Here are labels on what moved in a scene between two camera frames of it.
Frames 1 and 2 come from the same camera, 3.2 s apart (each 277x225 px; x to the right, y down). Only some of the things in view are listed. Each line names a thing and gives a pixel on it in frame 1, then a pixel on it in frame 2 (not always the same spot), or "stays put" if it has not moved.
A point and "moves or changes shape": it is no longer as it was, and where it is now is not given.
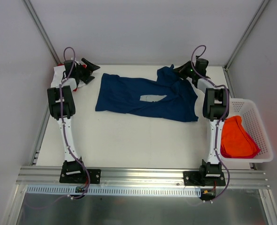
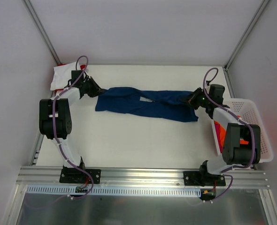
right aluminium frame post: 261,7 stays put
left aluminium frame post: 42,30 stays put
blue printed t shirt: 122,94 moves or changes shape
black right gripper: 185,71 -> 192,98
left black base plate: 76,175 stays put
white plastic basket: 251,120 stays put
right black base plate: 203,178 stays put
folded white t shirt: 57,82 stays put
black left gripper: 83,71 -> 95,88
